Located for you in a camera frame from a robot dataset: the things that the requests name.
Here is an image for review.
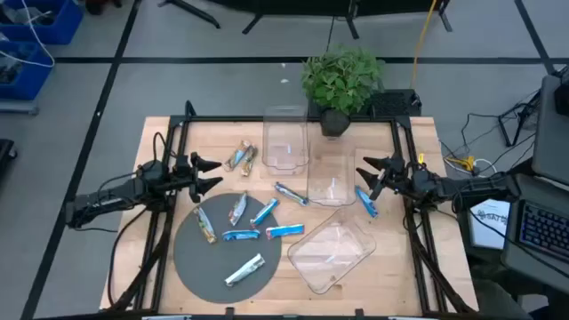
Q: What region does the yellow cable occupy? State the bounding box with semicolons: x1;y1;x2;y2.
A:
408;0;439;90

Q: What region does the round grey woven placemat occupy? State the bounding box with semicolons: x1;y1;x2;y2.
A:
172;191;284;306

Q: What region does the white cable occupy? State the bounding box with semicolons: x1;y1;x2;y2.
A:
0;0;57;68

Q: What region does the person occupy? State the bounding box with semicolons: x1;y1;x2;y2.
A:
470;275;534;320

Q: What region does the dark blue green granola bar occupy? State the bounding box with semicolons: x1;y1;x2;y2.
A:
273;181;309;207

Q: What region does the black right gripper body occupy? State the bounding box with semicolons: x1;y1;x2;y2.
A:
371;153;431;202

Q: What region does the black perforated box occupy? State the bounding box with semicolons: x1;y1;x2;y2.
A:
306;88;423;119

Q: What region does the grey keyboard tray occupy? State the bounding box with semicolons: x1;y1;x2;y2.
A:
501;172;569;295

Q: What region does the white green granola bar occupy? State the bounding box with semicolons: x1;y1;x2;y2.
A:
224;252;267;288

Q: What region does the black device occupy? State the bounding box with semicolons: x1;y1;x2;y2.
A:
553;66;569;117

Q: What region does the blue plastic crate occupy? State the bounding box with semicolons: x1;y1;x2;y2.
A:
0;0;84;45
0;40;56;101

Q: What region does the grey dolly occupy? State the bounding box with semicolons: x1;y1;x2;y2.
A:
0;98;40;116

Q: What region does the white paper box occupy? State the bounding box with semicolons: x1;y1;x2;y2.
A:
469;198;512;251

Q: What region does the green plant in black pot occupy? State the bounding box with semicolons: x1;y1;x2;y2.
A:
301;43;387;138

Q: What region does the backlit black keyboard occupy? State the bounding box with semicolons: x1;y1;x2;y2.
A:
517;199;569;264

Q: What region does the yellow plug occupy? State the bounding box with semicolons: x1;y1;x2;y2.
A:
445;155;477;172

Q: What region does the clear plastic bin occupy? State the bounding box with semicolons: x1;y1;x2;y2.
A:
260;104;310;177
305;135;357;208
286;206;378;296

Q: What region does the black curtain partition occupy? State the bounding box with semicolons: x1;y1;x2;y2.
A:
208;0;454;40

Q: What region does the blue white granola bar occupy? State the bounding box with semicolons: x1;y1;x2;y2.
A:
228;190;249;228

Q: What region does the black stand bracket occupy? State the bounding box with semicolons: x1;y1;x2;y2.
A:
497;91;541;148

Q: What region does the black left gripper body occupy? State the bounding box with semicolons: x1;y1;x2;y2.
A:
166;153;202;204

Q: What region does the black light stand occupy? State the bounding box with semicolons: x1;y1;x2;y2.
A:
157;0;221;30

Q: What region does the light blue red granola bar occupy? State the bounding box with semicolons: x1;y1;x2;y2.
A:
220;228;261;243
265;223;306;241
249;197;281;228

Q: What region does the black hanging cable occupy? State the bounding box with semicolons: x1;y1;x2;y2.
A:
325;15;336;53

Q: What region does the grey laptop lid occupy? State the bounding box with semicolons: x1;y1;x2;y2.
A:
532;73;569;187

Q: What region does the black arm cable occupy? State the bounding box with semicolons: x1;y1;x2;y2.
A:
106;206;150;308

